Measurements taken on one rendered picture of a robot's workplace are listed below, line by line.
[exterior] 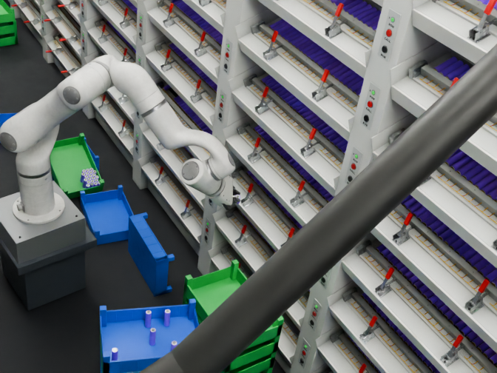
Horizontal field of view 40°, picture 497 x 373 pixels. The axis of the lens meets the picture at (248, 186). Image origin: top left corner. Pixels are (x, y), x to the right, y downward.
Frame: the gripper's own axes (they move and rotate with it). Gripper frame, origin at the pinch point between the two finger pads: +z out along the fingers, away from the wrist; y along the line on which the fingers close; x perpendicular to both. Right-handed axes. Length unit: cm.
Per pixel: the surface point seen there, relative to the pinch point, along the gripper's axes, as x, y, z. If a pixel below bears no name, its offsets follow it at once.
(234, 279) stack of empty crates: -4.6, 27.1, 10.0
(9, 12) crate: -200, -167, 88
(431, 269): 69, 34, -28
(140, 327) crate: -24, 45, -18
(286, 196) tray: 20.1, 2.9, -2.2
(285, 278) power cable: 84, 58, -174
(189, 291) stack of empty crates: -13.2, 33.0, -6.2
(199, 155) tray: -26.1, -25.5, 22.9
